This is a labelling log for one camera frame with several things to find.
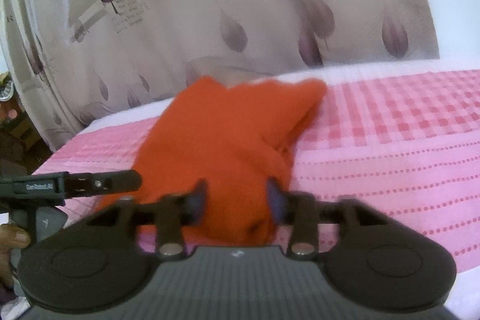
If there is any beige leaf print curtain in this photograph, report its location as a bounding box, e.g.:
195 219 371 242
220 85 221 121
0 0 441 154

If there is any pink checkered bed blanket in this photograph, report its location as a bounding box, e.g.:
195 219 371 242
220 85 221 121
30 69 480 274

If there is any person's left hand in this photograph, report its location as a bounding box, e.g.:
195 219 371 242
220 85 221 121
0 223 32 289

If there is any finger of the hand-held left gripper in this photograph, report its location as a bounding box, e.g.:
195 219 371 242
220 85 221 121
62 170 143 199

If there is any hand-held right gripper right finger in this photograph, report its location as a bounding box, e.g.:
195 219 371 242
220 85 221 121
264 181 394 257

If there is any orange knit sweater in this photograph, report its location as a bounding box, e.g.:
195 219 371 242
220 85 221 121
94 76 329 244

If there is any dark cluttered shelf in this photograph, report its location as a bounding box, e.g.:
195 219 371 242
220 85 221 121
0 70 40 174

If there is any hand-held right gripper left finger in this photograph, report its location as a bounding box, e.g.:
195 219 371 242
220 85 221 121
88 179 209 257

